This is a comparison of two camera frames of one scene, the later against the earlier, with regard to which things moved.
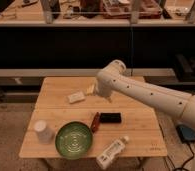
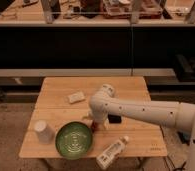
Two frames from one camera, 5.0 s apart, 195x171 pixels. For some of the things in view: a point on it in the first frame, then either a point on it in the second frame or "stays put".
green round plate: [73, 140] stays put
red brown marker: [95, 122] stays put
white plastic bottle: [108, 156] stays put
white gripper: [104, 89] to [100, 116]
